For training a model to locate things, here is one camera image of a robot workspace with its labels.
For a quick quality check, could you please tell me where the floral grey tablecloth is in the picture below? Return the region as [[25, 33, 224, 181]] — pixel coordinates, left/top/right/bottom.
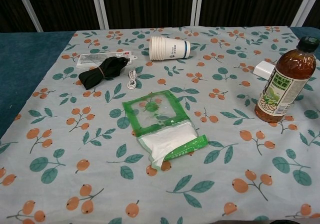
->
[[0, 25, 320, 224]]

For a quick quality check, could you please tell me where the black partition screen panel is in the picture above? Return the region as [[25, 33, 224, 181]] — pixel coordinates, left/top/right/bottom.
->
[[96, 0, 203, 30], [14, 0, 108, 32], [0, 0, 43, 33], [193, 0, 313, 28], [301, 0, 320, 28]]

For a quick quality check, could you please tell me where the white paper cup stack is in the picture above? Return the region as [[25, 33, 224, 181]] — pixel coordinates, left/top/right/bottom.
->
[[149, 35, 192, 61]]

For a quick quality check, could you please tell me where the black cloth bundle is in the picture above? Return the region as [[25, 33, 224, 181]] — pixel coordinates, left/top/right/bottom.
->
[[78, 56, 129, 90]]

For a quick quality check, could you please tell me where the brown tea plastic bottle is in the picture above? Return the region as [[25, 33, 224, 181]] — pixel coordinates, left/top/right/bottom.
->
[[254, 36, 318, 123]]

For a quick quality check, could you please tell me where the white ruler set package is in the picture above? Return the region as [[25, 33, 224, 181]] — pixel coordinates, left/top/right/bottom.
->
[[76, 51, 139, 69]]

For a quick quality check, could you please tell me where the white power adapter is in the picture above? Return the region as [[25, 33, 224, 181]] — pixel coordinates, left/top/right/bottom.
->
[[252, 60, 277, 77]]

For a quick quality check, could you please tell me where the coiled white usb cable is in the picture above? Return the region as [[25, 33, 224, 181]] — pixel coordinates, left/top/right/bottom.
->
[[126, 70, 138, 90]]

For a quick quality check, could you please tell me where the green tissue packet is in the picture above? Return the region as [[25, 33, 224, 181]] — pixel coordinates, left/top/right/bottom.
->
[[121, 89, 210, 170]]

